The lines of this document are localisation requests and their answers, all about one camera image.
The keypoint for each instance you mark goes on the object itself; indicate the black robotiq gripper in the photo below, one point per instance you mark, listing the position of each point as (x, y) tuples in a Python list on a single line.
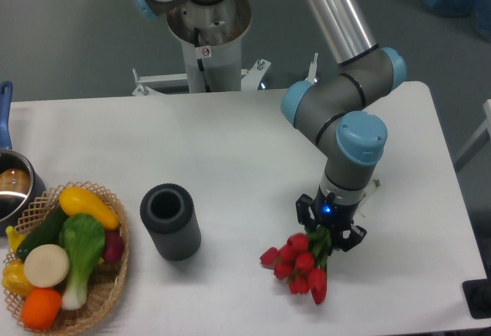
[(334, 208)]

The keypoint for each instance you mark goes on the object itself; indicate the red tulip bouquet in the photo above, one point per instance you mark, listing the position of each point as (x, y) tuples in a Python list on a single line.
[(302, 263)]

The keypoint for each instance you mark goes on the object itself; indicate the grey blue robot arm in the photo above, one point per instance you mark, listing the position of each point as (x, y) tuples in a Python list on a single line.
[(331, 116)]

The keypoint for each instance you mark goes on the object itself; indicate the black device at edge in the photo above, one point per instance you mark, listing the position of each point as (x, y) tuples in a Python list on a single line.
[(477, 295)]

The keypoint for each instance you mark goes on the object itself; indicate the dark grey ribbed vase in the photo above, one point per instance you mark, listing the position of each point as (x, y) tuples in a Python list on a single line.
[(168, 213)]

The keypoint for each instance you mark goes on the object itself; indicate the white furniture leg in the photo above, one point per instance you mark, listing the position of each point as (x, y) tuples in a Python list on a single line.
[(478, 139)]

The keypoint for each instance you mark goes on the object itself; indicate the woven wicker basket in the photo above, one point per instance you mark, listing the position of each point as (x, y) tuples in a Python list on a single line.
[(105, 284)]

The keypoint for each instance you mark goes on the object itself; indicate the green bok choy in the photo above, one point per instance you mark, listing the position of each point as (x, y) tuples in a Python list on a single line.
[(82, 237)]

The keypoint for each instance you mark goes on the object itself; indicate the yellow squash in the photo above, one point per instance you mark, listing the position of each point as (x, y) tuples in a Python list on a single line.
[(76, 200)]

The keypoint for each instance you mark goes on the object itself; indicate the dark green cucumber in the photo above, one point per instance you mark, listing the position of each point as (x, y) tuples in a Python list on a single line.
[(45, 233)]

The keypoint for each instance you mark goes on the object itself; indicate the beige round bun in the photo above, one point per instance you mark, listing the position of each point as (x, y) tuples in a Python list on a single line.
[(46, 266)]

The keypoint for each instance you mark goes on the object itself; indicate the orange fruit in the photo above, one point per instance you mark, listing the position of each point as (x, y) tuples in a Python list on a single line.
[(41, 308)]

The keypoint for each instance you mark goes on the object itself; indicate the yellow banana tip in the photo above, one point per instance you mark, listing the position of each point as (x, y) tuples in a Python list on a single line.
[(15, 239)]

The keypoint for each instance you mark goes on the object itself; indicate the yellow bell pepper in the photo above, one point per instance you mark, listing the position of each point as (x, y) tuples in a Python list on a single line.
[(14, 279)]

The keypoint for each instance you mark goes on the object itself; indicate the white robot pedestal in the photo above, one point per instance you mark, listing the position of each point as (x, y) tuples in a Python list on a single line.
[(211, 42)]

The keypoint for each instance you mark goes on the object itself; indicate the blue handled saucepan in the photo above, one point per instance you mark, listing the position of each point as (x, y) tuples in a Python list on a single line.
[(20, 184)]

